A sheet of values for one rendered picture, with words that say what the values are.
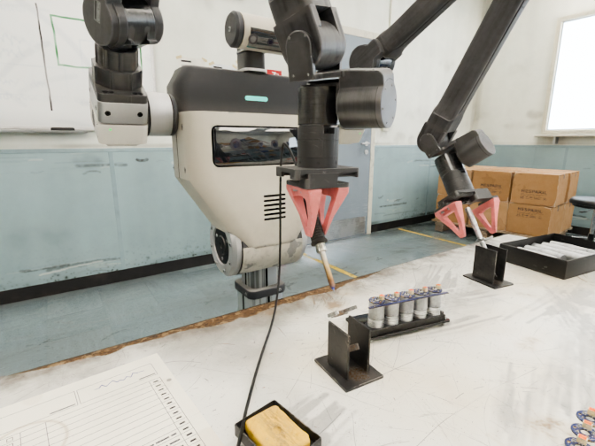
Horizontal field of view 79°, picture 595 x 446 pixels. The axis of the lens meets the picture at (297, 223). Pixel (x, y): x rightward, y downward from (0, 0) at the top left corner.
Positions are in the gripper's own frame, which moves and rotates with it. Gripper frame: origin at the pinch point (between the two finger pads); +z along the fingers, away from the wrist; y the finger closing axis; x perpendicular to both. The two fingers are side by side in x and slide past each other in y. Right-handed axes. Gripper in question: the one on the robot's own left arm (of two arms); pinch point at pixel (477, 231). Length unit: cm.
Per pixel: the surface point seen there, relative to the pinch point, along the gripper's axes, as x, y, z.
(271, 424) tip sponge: -16, -58, 22
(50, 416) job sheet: -4, -80, 16
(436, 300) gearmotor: -9.0, -26.0, 12.9
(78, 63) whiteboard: 151, -98, -189
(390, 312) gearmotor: -8.1, -34.8, 13.2
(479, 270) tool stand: 2.0, -1.8, 8.2
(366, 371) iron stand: -11.2, -43.4, 19.9
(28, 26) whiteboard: 137, -121, -202
